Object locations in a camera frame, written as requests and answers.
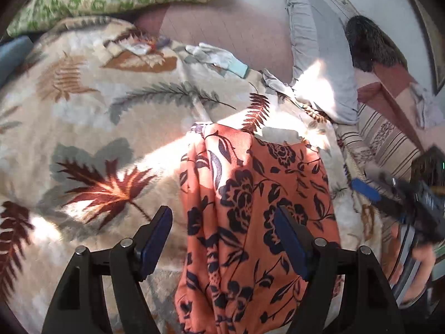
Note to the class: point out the striped beige cushion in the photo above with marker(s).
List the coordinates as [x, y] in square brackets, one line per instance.
[389, 139]

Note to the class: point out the pink cloth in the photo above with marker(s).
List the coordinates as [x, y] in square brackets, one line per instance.
[386, 90]

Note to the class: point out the grey pillow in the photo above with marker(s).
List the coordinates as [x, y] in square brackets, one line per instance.
[323, 59]

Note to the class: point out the orange floral cloth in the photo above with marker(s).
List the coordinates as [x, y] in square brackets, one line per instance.
[253, 222]

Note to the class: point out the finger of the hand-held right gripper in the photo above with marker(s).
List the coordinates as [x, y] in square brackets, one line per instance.
[366, 189]

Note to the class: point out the leaf-print fleece blanket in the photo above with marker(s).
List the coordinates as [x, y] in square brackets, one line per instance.
[104, 128]

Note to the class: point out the person's right hand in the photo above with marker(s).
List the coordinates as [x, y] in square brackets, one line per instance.
[419, 275]

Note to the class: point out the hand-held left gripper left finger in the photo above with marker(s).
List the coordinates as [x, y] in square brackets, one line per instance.
[156, 238]

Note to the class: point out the black fuzzy cloth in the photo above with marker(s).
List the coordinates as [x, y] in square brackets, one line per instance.
[373, 43]

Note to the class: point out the blue cloth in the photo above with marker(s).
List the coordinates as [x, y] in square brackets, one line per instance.
[14, 59]

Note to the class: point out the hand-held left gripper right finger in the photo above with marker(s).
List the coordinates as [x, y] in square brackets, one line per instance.
[292, 247]

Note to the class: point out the white work glove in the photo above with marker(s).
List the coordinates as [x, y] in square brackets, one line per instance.
[215, 57]

